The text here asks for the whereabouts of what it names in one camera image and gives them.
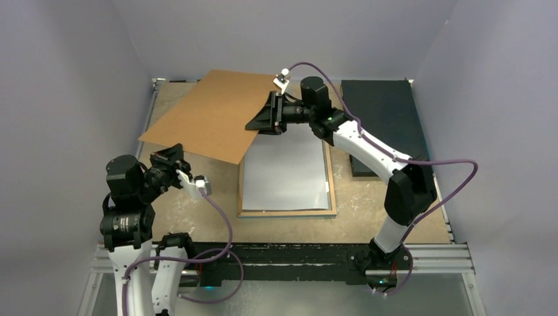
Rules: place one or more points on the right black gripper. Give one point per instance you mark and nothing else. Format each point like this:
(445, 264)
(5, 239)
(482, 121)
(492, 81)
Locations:
(271, 118)

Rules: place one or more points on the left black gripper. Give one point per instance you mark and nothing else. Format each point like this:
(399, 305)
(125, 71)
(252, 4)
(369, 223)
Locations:
(173, 158)

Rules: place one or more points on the brown cardboard backing board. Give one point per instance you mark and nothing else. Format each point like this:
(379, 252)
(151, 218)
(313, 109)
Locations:
(210, 120)

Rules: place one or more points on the blue wooden picture frame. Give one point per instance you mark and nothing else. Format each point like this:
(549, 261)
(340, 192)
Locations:
(305, 213)

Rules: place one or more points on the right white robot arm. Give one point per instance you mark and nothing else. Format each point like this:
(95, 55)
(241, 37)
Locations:
(410, 183)

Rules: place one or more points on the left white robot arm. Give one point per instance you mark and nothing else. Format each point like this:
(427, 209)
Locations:
(146, 277)

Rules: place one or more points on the dark blue foam pad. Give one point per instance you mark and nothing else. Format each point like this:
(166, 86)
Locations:
(387, 110)

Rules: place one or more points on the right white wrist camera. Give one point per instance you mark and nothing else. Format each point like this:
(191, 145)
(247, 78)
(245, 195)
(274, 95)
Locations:
(282, 80)

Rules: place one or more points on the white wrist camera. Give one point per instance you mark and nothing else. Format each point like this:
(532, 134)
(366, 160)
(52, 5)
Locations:
(282, 80)
(197, 187)

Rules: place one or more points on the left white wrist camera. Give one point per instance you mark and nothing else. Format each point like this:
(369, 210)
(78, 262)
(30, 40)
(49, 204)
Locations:
(197, 187)

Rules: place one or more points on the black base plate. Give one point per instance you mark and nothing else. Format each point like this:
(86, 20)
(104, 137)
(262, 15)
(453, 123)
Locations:
(352, 264)

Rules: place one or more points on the aluminium rail frame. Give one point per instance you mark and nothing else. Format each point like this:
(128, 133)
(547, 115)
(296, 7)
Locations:
(296, 188)

